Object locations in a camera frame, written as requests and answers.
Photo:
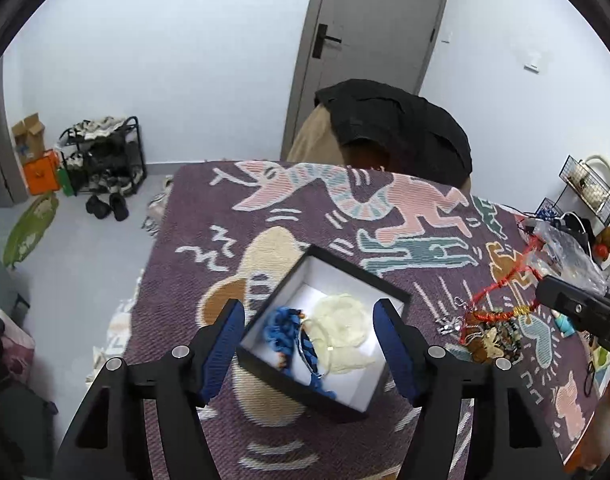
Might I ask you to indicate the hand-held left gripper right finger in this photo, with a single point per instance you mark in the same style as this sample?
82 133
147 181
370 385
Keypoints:
395 355

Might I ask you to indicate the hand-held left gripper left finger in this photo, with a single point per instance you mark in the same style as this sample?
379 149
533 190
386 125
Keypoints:
225 350

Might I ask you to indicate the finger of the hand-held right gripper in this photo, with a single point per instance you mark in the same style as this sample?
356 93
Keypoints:
575 305

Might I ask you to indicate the silver bangle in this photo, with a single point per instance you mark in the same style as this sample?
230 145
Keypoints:
303 352

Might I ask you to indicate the black jewelry box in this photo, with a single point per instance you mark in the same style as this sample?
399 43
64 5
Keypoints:
295 385

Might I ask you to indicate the heap of mixed jewelry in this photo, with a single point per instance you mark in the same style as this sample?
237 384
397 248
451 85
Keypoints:
490 340

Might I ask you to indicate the clear plastic bag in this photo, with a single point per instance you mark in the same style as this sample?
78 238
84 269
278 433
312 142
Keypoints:
570 255

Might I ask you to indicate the black bag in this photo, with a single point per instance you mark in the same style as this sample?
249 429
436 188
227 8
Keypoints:
580 232

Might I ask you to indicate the brown plush toy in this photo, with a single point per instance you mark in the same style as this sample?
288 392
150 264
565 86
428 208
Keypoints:
606 237

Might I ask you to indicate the purple printed blanket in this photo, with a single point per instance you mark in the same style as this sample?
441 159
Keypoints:
210 240

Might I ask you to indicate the white handbag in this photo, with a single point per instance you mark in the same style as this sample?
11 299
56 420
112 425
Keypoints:
597 187

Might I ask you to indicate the striped cloth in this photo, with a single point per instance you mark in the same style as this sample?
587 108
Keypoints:
157 207

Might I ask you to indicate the black slipper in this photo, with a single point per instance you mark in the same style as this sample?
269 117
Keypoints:
120 207
97 207

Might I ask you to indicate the black shoe rack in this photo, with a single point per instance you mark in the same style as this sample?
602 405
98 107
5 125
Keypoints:
137 160

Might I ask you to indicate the tan chair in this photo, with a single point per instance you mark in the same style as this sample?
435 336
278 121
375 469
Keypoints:
315 140

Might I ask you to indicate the green floor mat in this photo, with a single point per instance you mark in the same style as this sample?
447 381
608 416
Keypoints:
27 230

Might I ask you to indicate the black jacket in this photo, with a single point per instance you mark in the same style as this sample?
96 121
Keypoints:
395 115

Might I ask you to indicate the orange box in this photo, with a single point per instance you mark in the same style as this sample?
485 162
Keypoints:
41 174

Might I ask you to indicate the row of shoes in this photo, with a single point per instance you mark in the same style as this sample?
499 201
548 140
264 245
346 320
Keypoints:
97 127

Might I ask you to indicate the cardboard box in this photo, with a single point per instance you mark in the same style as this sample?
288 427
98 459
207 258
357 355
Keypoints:
27 135

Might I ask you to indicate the grey door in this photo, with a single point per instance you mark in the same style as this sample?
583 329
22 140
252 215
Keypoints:
375 35

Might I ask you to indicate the white wall switch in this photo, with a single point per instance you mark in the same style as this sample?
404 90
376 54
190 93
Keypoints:
532 66

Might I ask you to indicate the grey doorway frame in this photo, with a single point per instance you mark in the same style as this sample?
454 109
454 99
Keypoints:
2 160

